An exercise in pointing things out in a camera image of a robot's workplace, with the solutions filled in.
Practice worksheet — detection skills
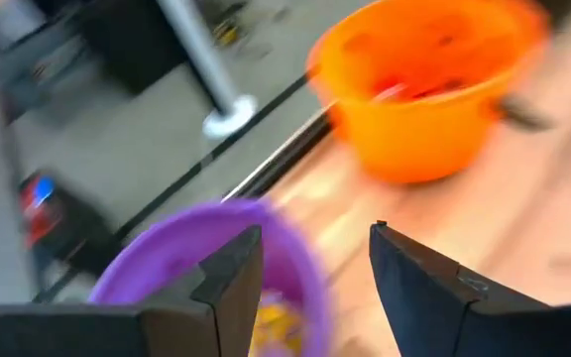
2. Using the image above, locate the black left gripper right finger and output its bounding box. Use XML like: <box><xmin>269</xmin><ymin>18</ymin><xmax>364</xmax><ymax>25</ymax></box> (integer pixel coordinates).
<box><xmin>369</xmin><ymin>221</ymin><xmax>571</xmax><ymax>357</ymax></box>

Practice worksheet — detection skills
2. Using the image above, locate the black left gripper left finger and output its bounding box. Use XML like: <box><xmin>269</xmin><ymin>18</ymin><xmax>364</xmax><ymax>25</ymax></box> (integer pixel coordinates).
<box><xmin>0</xmin><ymin>225</ymin><xmax>266</xmax><ymax>357</ymax></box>

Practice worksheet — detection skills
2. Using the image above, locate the red Skittles packet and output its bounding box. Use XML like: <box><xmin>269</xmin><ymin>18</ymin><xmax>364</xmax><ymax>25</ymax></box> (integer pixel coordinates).
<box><xmin>369</xmin><ymin>68</ymin><xmax>470</xmax><ymax>103</ymax></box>

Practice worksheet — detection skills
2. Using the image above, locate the black case with red device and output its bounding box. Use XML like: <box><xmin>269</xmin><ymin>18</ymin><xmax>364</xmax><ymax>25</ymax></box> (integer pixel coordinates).
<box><xmin>17</xmin><ymin>168</ymin><xmax>123</xmax><ymax>277</ymax></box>

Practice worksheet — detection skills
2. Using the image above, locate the purple plastic bucket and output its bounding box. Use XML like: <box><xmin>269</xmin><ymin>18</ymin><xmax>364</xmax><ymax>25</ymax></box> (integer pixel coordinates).
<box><xmin>88</xmin><ymin>197</ymin><xmax>334</xmax><ymax>357</ymax></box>

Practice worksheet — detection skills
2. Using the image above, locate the orange pumpkin face bucket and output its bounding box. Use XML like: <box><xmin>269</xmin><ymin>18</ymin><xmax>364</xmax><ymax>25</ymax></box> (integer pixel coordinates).
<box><xmin>306</xmin><ymin>0</ymin><xmax>552</xmax><ymax>185</ymax></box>

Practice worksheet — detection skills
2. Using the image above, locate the black cabinet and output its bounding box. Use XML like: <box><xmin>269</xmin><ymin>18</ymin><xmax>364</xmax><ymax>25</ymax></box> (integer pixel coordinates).
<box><xmin>79</xmin><ymin>0</ymin><xmax>190</xmax><ymax>95</ymax></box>

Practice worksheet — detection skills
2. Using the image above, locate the white black tower stand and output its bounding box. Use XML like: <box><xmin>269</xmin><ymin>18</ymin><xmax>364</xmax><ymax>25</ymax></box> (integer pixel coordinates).
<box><xmin>156</xmin><ymin>0</ymin><xmax>260</xmax><ymax>140</ymax></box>

